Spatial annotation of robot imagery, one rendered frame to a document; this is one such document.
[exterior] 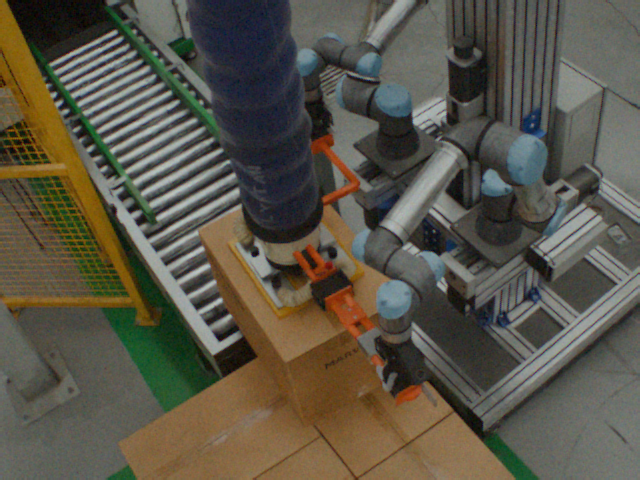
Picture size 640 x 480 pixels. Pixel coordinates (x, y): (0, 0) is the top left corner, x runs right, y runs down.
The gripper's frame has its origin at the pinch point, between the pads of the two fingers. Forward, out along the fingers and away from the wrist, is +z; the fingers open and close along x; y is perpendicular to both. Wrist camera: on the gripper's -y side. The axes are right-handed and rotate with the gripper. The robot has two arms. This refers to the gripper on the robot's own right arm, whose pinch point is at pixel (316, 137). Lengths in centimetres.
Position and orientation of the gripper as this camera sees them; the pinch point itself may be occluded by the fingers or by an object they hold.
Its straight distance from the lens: 267.5
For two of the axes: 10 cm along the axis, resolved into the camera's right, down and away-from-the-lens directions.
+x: 8.6, -4.6, 2.3
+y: 5.0, 6.3, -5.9
